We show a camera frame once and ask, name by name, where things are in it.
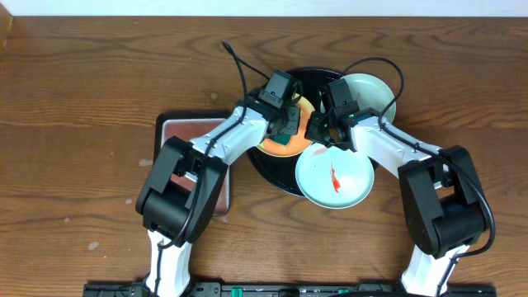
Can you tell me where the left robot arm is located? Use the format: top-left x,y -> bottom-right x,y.
135,88 -> 304,296

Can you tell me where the mint plate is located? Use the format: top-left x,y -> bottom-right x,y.
342,73 -> 394,128
295,144 -> 375,210

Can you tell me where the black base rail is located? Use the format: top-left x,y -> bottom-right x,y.
82,280 -> 497,297

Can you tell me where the yellow plate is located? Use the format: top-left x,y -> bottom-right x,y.
257,97 -> 315,158

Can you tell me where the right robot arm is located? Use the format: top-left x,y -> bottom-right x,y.
305,107 -> 496,296

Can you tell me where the black rectangular soap tray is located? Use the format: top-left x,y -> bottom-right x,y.
153,111 -> 231,217

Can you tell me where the green yellow sponge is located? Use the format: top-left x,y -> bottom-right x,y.
270,134 -> 292,146

